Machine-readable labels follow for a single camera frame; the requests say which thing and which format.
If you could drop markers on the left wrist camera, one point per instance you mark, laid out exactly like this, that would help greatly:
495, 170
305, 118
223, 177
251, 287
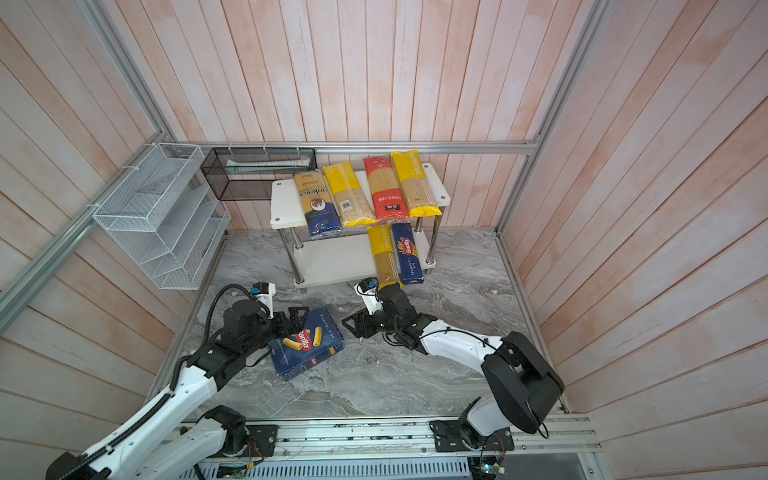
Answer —
264, 293

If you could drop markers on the red spaghetti bag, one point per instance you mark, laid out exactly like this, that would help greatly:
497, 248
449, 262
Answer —
386, 194

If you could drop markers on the yellow Pastatime spaghetti bag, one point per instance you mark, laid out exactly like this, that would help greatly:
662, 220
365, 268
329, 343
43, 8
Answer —
383, 252

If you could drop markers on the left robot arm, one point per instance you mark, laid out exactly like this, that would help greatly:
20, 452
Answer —
138, 450

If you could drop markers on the dark blue spaghetti bag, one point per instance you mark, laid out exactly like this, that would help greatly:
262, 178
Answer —
317, 205

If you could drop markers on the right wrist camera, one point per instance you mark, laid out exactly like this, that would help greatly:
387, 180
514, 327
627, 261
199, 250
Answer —
367, 290

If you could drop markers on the blue Barilla spaghetti box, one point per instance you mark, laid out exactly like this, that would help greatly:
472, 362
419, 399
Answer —
407, 254

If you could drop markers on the aluminium frame bar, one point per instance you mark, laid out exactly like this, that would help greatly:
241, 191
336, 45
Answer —
36, 275
371, 147

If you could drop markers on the blue Barilla pasta box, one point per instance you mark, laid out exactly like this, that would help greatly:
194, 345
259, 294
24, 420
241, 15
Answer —
317, 342

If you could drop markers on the white wire mesh rack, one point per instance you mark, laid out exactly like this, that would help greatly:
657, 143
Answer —
168, 227

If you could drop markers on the aluminium frame back bar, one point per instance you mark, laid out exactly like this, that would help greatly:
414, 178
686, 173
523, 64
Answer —
371, 147

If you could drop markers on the yellow spaghetti bag with barcode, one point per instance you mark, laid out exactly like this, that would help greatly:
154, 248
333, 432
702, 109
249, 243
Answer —
353, 207

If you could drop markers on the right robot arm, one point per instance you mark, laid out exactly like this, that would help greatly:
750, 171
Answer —
524, 386

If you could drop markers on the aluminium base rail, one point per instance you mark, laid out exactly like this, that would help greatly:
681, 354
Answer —
371, 448

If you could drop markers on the black mesh basket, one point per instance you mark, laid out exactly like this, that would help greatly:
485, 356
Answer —
247, 173

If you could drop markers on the aluminium frame left bar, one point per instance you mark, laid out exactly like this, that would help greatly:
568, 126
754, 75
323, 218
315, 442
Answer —
36, 275

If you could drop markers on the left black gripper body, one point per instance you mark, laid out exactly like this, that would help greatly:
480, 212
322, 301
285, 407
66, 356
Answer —
278, 327

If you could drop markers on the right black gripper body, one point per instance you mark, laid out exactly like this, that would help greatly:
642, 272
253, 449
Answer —
379, 321

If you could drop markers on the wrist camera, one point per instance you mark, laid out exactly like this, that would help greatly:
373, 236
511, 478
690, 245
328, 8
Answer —
367, 290
264, 293

